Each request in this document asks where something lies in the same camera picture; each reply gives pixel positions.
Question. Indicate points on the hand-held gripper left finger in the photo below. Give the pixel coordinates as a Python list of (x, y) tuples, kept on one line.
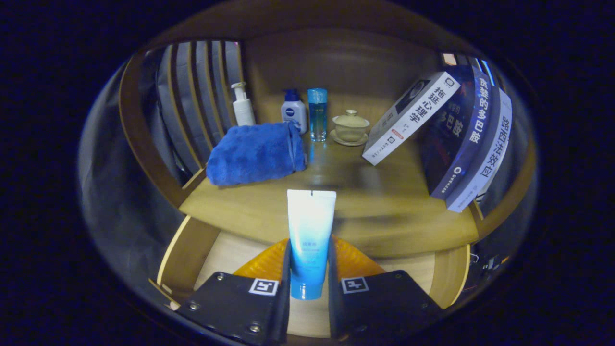
[(283, 307)]

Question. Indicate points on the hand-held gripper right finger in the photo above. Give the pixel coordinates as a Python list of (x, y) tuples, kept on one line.
[(335, 307)]

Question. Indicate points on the wooden drawer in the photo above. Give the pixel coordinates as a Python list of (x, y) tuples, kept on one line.
[(226, 259)]

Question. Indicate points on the blue and white tube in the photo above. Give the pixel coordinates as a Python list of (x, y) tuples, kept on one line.
[(310, 230)]

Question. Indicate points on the wooden countertop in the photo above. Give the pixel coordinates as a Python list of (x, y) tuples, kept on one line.
[(384, 206)]

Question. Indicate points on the wooden cabinet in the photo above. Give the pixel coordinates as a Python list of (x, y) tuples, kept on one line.
[(336, 57)]

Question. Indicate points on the blue folded towel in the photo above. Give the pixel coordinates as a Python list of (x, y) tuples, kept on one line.
[(254, 154)]

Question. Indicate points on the lidded ceramic tea cup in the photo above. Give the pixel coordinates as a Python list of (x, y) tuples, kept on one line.
[(350, 129)]

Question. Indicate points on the clear blue bottle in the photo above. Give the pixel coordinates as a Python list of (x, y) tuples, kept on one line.
[(317, 115)]

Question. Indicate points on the white bottle with blue cap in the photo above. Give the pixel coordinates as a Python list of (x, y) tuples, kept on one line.
[(293, 113)]

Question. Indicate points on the black backdrop cloth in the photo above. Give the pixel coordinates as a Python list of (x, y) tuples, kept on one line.
[(115, 202)]

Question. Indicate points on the white pump bottle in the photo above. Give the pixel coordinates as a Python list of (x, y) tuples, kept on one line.
[(243, 110)]

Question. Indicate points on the white book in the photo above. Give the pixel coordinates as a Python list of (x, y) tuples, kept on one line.
[(408, 120)]

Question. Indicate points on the dark blue book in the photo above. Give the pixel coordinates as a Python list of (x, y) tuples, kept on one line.
[(456, 144)]

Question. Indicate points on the light purple book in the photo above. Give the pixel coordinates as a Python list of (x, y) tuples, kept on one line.
[(485, 163)]

